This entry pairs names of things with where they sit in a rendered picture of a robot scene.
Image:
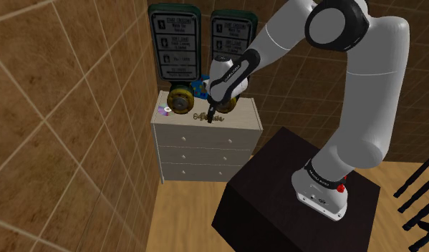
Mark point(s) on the blue patterned box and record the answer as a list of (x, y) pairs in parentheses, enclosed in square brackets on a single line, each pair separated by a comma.
[(199, 89)]

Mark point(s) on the dark robot stand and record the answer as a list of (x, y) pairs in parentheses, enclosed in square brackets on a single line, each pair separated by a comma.
[(270, 195)]

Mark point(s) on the pale wooden chest of drawers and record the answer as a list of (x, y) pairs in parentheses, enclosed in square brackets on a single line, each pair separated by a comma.
[(200, 146)]

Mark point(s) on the green crossing sign with button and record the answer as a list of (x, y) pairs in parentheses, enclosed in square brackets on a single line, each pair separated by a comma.
[(231, 35), (174, 42)]

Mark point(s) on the wooden cut-out lettering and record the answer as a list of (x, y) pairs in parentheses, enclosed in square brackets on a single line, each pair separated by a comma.
[(202, 117)]

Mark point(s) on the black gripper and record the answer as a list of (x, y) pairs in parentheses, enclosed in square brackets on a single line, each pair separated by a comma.
[(211, 112)]

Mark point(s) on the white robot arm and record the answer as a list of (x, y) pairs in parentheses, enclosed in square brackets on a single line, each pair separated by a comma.
[(371, 104)]

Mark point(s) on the shiny compact disc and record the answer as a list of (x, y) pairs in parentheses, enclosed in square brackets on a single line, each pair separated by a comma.
[(164, 110)]

